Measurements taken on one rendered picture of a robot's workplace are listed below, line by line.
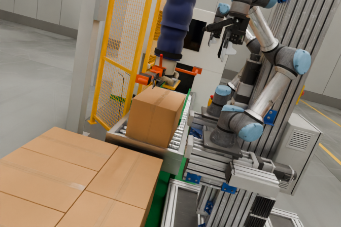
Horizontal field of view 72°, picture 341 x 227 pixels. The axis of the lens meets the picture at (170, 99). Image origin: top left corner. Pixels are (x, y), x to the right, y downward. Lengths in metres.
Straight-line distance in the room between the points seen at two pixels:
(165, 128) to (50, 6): 10.92
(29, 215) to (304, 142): 1.59
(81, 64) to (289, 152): 2.24
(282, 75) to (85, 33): 2.11
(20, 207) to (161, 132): 1.12
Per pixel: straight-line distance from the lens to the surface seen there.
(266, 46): 1.37
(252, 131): 1.27
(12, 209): 1.56
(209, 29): 1.05
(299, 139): 1.66
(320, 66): 11.94
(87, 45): 2.82
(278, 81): 1.30
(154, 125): 2.08
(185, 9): 1.86
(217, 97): 1.84
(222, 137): 1.39
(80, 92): 2.95
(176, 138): 2.46
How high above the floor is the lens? 1.61
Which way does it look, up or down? 17 degrees down
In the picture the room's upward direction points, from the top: 15 degrees clockwise
